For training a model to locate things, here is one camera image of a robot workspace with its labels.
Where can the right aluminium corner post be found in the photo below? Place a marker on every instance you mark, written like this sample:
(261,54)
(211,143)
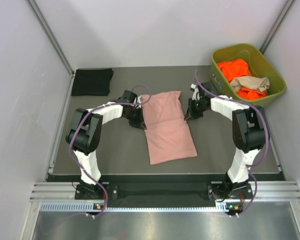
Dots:
(287,7)

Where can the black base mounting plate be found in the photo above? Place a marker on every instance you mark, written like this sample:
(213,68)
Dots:
(164,190)

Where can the left aluminium corner post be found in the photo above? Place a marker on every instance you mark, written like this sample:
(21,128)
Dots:
(49,33)

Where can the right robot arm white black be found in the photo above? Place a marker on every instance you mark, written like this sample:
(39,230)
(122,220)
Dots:
(249,135)

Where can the beige t shirt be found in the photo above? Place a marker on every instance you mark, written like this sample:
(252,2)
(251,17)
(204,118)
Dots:
(251,83)

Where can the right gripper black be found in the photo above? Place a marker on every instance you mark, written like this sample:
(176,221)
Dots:
(191,114)

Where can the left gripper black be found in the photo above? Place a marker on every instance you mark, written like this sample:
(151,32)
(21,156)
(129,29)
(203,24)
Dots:
(139,122)

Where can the pink t shirt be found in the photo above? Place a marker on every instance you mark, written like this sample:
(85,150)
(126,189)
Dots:
(167,133)

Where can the grey slotted cable duct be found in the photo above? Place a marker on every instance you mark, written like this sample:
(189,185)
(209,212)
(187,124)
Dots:
(95,207)

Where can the aluminium corner post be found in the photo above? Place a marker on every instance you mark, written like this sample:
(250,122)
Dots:
(287,7)
(49,33)

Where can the orange t shirt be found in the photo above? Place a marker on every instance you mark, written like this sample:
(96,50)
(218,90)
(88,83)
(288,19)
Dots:
(239,68)

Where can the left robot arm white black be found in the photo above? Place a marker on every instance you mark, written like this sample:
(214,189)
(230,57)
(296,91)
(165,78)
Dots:
(84,137)

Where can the folded black t shirt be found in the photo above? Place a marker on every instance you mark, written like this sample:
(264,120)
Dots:
(92,82)

